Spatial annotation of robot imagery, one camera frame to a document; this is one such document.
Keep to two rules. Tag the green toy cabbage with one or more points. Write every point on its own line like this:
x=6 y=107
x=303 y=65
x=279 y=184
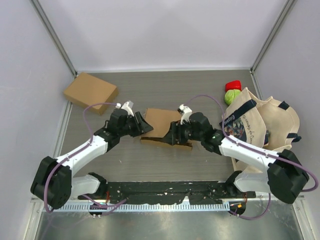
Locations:
x=230 y=95

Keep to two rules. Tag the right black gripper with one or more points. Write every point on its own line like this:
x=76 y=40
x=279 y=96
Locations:
x=175 y=133

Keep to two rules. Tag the beige tote bag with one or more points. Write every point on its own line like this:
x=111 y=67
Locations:
x=269 y=124

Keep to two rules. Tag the white slotted cable duct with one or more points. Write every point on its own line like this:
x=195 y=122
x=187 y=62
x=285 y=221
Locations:
x=185 y=206

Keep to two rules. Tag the red toy pepper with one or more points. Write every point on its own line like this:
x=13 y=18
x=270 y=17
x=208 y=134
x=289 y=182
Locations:
x=233 y=85

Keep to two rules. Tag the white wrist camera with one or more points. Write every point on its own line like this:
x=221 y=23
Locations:
x=185 y=113
x=128 y=105

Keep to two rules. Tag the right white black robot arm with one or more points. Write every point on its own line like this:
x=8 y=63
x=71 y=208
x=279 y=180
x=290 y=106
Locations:
x=280 y=173

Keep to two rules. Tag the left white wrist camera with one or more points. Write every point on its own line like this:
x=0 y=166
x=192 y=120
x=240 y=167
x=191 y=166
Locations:
x=128 y=105

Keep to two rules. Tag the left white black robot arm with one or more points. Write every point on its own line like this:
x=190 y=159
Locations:
x=55 y=182

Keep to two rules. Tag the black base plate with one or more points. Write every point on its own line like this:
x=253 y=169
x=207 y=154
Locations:
x=168 y=192

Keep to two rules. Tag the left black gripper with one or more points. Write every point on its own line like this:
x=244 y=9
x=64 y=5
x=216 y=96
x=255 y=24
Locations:
x=141 y=128

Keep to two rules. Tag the brown cardboard box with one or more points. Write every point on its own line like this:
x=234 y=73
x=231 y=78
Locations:
x=87 y=90
x=160 y=120

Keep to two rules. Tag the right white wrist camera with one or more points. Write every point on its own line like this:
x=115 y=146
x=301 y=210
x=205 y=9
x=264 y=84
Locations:
x=185 y=113

